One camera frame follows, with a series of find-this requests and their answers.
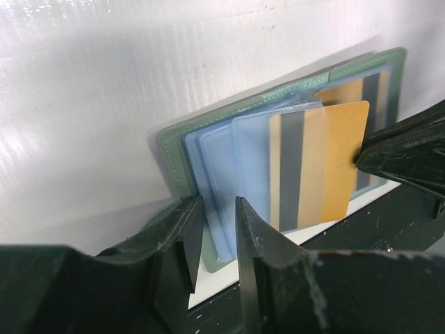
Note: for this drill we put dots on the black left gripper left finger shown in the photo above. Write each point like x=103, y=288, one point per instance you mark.
x=141, y=285

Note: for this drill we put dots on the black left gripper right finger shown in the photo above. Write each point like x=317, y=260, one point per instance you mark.
x=288, y=289

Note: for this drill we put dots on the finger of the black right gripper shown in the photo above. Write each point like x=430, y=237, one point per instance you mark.
x=414, y=158
x=430, y=116

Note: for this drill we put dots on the gold card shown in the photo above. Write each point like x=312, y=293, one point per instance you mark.
x=373, y=88
x=312, y=174

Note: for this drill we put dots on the grey-green card holder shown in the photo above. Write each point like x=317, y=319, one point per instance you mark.
x=179, y=145

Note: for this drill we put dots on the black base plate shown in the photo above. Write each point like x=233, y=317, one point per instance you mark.
x=402, y=219

